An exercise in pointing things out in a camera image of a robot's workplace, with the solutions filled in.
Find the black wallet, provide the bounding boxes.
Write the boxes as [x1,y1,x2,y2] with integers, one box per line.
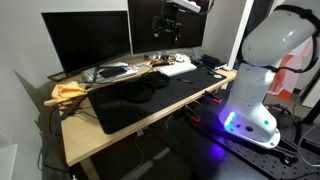
[99,66,128,80]

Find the black monitor silver frame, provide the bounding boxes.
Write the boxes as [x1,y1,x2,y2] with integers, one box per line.
[127,0,212,56]

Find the grey monitor stand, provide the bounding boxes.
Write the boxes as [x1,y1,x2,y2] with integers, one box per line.
[192,46,203,61]

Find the white keyboard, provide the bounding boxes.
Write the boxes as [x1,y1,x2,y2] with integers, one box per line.
[154,61,198,78]

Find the orange handled clamp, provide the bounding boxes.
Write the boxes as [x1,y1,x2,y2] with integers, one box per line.
[203,89,223,105]
[183,104,202,124]

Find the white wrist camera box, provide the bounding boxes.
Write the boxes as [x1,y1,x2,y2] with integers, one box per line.
[171,0,202,14]

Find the black headphones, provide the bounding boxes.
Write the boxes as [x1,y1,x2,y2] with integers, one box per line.
[119,70,172,104]

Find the black tripod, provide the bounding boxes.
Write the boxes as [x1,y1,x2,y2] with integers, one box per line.
[293,74,320,145]

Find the black power cable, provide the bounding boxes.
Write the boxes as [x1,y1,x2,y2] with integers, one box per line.
[42,99,100,174]

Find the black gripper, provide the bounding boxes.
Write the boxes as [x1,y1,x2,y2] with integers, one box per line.
[152,2,183,42]

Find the orange electronic parts clutter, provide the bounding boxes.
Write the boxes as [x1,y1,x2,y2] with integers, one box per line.
[144,52,176,68]

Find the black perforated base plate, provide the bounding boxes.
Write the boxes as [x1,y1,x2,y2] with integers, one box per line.
[188,96,320,180]

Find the orange cloth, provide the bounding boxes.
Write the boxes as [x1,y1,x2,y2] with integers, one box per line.
[43,81,89,108]

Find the black pen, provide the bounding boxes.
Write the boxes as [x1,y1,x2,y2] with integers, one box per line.
[173,77,195,85]

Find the red and white poster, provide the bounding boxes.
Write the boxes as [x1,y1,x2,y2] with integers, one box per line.
[267,43,314,101]

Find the black desk mat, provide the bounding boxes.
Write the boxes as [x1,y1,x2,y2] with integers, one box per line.
[87,66,228,135]

